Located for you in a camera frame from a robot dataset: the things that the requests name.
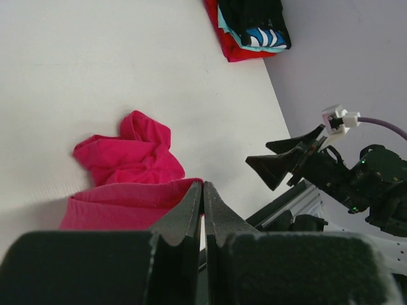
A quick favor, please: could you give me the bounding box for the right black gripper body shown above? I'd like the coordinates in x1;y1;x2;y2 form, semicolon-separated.
287;137;352;207

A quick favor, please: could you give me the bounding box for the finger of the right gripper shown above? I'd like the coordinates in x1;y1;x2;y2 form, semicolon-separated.
265;124;326;155
245;149;306;191

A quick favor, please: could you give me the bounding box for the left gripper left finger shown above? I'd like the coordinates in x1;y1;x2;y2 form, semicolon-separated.
1;182;202;304

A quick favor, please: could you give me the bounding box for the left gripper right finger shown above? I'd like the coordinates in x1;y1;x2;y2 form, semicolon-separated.
203;182;404;304

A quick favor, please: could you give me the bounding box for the pink t shirt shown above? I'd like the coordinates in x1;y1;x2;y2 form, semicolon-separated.
59;111;201;231

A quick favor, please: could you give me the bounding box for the red t shirt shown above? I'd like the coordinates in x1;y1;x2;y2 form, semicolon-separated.
203;0;276;62

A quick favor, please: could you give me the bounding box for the blue flower print t shirt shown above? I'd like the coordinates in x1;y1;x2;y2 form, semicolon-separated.
217;6;289;53

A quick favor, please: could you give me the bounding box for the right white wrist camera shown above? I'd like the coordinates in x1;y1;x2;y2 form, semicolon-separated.
322;104;361;145

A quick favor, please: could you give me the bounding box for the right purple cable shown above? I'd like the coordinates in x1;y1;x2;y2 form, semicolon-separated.
357;116;407;142

